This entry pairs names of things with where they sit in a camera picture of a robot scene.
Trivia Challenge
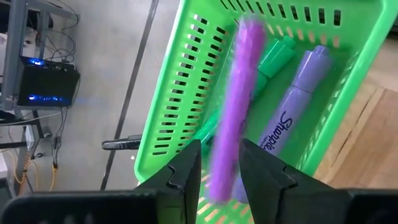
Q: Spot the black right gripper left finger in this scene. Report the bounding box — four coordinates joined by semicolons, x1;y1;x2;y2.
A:
0;139;202;224

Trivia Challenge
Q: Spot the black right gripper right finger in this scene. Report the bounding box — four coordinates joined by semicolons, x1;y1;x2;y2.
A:
238;138;398;224

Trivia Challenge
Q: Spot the lilac highlighter marker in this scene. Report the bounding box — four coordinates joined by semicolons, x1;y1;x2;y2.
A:
231;45;333;205

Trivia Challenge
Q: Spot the purple highlighter marker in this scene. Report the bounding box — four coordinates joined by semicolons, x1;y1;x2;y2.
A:
208;17;267;203

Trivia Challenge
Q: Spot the green highlighter marker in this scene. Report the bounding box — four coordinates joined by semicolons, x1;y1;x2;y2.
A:
198;35;298;147

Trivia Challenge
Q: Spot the black computer with blue lights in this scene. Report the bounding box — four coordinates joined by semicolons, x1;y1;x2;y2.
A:
17;55;81;108

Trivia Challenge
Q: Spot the grey metal desk leg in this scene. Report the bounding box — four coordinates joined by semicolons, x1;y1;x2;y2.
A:
1;0;29;110

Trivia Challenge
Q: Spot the green plastic basket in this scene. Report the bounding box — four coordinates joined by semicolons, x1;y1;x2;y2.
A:
133;0;398;224

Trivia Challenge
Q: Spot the yellow floor cable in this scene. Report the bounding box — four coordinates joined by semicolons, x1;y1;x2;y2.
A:
30;161;58;192

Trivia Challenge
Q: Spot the black clamp handle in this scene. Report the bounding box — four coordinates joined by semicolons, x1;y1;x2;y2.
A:
101;134;143;151

